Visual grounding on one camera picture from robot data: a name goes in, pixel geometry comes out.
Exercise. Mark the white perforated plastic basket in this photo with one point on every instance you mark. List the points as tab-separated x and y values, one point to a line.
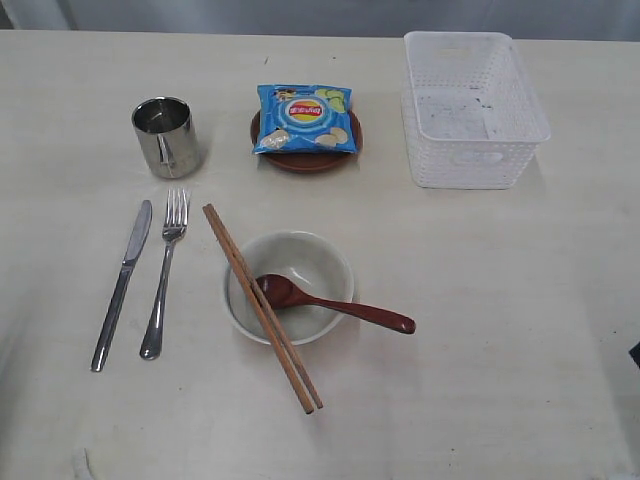
471	117

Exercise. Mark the silver fork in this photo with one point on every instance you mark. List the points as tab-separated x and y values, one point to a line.
174	229

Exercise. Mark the brown round plate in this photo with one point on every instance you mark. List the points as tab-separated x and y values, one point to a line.
307	163

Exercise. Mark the black object at right edge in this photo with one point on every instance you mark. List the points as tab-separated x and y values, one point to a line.
634	353

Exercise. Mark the blue Lays chips bag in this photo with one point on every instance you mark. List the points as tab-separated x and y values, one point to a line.
303	118

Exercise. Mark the speckled white ceramic bowl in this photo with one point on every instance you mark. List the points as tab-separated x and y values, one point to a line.
312	263

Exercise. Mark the wooden chopstick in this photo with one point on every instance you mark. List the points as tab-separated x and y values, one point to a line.
255	310
270	310

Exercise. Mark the silver table knife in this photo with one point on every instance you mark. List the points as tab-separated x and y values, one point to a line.
134	248

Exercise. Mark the dark brown wooden spoon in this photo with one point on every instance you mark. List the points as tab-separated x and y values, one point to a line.
282	293

